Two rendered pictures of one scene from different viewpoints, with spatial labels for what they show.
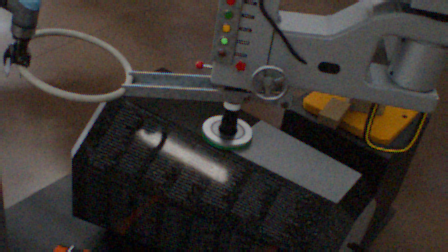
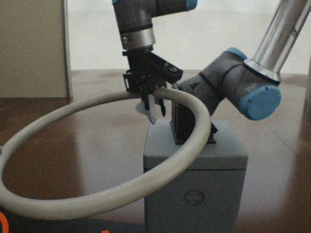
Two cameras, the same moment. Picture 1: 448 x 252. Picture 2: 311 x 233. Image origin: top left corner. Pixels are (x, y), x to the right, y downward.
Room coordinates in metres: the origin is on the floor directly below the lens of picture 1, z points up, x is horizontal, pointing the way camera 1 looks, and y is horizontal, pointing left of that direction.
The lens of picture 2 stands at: (2.56, 0.58, 1.29)
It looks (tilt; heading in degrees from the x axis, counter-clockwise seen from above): 18 degrees down; 156
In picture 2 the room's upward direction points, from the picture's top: straight up
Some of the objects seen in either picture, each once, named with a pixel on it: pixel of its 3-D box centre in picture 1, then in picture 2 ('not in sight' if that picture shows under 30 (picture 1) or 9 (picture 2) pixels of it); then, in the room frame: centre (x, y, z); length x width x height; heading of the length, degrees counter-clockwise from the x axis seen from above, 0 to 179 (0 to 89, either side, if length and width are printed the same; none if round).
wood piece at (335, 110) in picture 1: (333, 112); not in sight; (2.50, -0.49, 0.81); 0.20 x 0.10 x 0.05; 158
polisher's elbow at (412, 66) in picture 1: (419, 57); not in sight; (2.04, -0.65, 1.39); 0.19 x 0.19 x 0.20
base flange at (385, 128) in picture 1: (362, 106); not in sight; (2.69, -0.66, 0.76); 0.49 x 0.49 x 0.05; 60
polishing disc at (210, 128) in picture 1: (227, 130); not in sight; (2.04, 0.01, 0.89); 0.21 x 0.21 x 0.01
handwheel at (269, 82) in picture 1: (269, 78); not in sight; (1.92, -0.11, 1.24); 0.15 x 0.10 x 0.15; 90
